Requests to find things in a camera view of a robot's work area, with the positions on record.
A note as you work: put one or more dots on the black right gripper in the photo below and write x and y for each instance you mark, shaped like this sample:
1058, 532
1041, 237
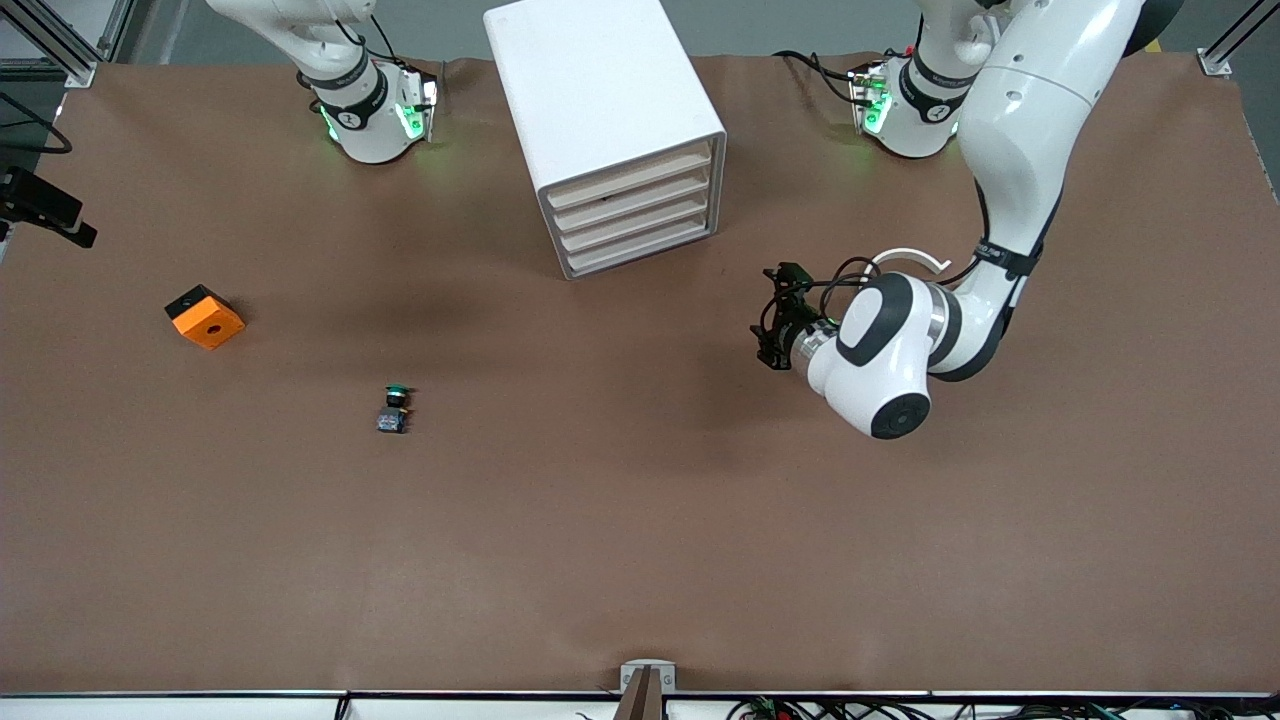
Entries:
19, 192

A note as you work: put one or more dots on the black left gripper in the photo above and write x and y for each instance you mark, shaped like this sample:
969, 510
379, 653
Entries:
792, 334

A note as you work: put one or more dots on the green push button switch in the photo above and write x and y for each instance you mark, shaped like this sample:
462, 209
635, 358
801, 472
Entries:
394, 412

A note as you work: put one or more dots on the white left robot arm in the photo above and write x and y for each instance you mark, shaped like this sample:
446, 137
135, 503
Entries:
1030, 120

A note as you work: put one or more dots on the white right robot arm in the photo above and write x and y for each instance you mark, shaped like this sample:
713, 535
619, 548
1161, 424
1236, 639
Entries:
365, 130

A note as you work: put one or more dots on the orange block with black side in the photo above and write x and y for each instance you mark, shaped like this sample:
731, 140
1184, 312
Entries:
210, 322

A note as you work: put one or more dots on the white curved plastic piece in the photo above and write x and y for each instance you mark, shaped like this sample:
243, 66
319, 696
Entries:
915, 254

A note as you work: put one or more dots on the brown table mat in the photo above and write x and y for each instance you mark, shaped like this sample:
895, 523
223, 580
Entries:
640, 520

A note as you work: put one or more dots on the aluminium frame profile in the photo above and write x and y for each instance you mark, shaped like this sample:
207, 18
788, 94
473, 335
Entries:
60, 45
1235, 40

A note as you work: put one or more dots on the grey metal bracket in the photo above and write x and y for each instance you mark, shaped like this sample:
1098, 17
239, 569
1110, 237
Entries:
648, 672

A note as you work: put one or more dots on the white table edge rail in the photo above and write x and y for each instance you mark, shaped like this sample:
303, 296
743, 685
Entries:
200, 708

